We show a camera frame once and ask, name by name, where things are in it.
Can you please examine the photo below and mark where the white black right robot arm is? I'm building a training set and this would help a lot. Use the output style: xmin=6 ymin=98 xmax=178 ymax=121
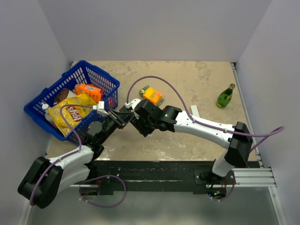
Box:
xmin=125 ymin=98 xmax=253 ymax=184

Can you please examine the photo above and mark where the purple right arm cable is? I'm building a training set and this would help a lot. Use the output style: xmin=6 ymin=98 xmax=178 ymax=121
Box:
xmin=126 ymin=75 xmax=285 ymax=153

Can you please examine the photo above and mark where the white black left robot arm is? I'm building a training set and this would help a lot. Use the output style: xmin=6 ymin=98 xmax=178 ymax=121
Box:
xmin=17 ymin=107 xmax=134 ymax=209

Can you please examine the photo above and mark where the aluminium frame rail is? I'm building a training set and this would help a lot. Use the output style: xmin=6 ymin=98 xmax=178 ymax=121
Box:
xmin=232 ymin=150 xmax=277 ymax=188

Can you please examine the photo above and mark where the orange carton box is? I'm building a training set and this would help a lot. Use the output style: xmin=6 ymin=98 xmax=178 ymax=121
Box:
xmin=75 ymin=83 xmax=104 ymax=102

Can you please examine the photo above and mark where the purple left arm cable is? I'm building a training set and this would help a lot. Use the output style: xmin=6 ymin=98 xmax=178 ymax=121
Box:
xmin=29 ymin=104 xmax=96 ymax=207

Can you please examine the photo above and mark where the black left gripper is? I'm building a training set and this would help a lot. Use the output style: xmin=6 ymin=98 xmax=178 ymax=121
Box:
xmin=99 ymin=109 xmax=135 ymax=144

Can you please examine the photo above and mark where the white remote control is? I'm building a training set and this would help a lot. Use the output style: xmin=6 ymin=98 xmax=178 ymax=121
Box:
xmin=190 ymin=105 xmax=200 ymax=117

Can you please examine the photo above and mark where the green glass bottle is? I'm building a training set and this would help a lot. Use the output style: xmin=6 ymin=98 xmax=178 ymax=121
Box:
xmin=216 ymin=83 xmax=235 ymax=108

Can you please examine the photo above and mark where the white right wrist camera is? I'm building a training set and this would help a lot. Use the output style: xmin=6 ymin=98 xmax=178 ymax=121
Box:
xmin=125 ymin=98 xmax=141 ymax=111

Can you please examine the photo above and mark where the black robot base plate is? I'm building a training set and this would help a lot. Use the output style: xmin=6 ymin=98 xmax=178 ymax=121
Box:
xmin=87 ymin=160 xmax=235 ymax=197

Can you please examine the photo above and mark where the brown white package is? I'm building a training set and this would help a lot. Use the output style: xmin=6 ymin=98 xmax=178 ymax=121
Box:
xmin=53 ymin=88 xmax=77 ymax=105

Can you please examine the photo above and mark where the orange yellow battery pack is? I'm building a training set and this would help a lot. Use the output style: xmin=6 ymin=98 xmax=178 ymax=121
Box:
xmin=139 ymin=85 xmax=164 ymax=106

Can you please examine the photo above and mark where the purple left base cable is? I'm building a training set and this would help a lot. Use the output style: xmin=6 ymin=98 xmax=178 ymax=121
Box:
xmin=79 ymin=174 xmax=128 ymax=208

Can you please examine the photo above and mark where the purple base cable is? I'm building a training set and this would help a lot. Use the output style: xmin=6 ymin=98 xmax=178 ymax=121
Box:
xmin=79 ymin=174 xmax=128 ymax=208
xmin=210 ymin=173 xmax=236 ymax=202

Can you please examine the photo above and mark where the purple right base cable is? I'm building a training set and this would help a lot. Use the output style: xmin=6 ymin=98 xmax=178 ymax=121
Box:
xmin=210 ymin=173 xmax=236 ymax=202

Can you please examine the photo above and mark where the yellow chips bag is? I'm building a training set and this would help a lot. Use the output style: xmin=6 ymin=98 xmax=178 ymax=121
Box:
xmin=49 ymin=93 xmax=96 ymax=137

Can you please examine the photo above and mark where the blue plastic basket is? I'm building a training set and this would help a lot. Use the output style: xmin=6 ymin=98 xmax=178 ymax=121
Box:
xmin=24 ymin=60 xmax=120 ymax=144

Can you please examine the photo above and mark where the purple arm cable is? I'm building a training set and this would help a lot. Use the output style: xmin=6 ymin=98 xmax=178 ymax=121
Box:
xmin=126 ymin=75 xmax=285 ymax=153
xmin=29 ymin=104 xmax=96 ymax=207

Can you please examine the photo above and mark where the white plastic bottle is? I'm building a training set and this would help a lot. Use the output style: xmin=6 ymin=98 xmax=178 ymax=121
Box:
xmin=42 ymin=103 xmax=56 ymax=128

